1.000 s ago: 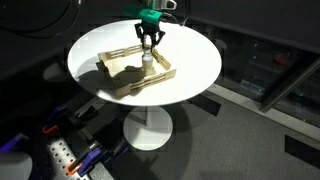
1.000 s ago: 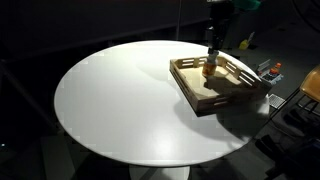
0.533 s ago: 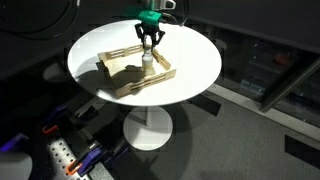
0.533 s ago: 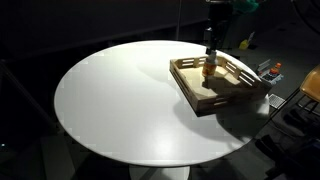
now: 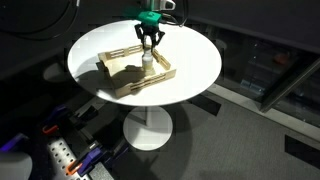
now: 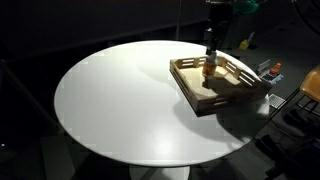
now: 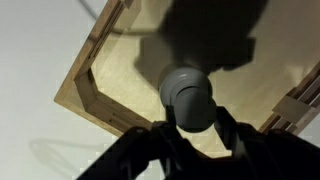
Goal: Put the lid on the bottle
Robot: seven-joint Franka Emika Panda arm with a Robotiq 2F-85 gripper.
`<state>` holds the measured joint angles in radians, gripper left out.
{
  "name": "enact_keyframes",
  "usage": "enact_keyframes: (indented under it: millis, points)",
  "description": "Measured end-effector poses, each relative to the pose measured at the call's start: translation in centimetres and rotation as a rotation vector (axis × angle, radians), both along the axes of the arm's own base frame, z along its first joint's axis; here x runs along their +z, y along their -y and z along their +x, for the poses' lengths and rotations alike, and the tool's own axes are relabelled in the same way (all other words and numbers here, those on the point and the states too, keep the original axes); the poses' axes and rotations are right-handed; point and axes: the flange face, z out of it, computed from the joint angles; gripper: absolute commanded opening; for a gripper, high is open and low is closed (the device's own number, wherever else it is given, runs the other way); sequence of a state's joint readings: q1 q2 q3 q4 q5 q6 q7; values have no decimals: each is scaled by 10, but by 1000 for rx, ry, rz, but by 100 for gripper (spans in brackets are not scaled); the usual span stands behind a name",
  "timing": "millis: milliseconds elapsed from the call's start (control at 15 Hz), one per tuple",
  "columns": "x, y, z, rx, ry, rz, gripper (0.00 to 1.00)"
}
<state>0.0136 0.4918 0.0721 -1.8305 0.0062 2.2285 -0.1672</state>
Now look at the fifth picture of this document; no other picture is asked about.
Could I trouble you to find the grey round floor disc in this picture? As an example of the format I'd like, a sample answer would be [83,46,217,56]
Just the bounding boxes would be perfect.
[42,61,70,84]

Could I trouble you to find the purple orange spring clamp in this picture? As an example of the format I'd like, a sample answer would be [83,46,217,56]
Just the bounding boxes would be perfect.
[65,146,103,177]
[42,104,69,135]

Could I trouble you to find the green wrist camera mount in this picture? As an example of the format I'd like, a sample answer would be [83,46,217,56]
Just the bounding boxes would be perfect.
[123,7,164,25]

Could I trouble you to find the wooden slatted tray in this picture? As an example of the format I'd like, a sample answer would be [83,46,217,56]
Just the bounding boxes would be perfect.
[97,43,177,99]

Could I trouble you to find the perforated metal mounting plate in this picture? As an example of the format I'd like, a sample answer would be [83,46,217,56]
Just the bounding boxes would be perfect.
[46,139,92,180]

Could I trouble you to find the white plastic bottle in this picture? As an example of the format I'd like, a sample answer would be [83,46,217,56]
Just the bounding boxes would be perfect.
[141,49,155,73]

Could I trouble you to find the dark diagonal window frame bar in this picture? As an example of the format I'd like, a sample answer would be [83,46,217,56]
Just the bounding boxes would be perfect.
[259,57,320,113]

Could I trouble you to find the white round table base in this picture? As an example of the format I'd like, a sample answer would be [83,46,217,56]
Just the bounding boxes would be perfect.
[122,105,174,152]

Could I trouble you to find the black clamp handle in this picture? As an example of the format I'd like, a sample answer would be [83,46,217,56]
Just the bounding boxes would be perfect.
[73,104,100,123]

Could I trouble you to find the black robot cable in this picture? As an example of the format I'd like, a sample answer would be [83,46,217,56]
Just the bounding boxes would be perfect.
[0,0,81,43]

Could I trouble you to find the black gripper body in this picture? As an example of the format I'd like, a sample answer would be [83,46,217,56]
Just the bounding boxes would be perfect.
[136,21,164,38]

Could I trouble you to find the purple clamp handle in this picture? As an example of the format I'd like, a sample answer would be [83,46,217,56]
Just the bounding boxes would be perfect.
[0,132,30,153]

